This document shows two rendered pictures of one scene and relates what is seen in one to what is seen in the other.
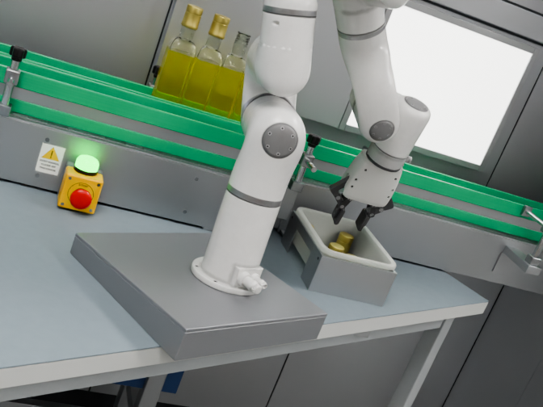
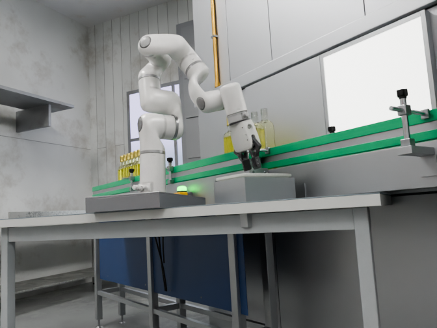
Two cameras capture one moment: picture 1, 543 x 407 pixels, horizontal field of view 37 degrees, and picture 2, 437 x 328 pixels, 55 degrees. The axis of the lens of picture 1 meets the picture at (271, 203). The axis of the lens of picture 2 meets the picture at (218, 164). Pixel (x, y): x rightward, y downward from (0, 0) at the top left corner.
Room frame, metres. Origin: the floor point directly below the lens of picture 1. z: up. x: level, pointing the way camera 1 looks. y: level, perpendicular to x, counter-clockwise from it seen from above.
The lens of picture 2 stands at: (1.11, -1.54, 0.72)
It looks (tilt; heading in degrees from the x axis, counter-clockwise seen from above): 7 degrees up; 75
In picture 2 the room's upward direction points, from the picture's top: 3 degrees counter-clockwise
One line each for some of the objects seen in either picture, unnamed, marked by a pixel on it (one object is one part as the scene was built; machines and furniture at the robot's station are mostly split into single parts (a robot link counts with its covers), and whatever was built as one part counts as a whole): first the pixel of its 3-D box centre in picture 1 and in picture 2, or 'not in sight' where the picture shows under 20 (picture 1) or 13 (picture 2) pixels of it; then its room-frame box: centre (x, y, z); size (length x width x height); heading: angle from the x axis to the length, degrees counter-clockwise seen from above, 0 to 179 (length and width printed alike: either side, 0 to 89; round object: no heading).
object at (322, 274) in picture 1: (332, 250); (260, 191); (1.62, -0.16, 0.79); 0.27 x 0.17 x 0.08; 21
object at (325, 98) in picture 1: (355, 59); (321, 98); (1.94, -0.06, 1.15); 0.90 x 0.03 x 0.34; 111
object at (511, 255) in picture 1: (532, 245); (411, 133); (1.88, -0.62, 0.90); 0.17 x 0.05 x 0.23; 21
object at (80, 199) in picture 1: (80, 197); not in sight; (1.39, 0.34, 0.79); 0.04 x 0.03 x 0.04; 111
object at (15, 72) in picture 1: (10, 85); (166, 170); (1.39, 0.52, 0.94); 0.07 x 0.04 x 0.13; 21
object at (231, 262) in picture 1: (245, 241); (150, 175); (1.26, 0.02, 0.87); 0.16 x 0.13 x 0.15; 47
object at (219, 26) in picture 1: (219, 26); not in sight; (1.68, 0.23, 1.14); 0.04 x 0.04 x 0.04
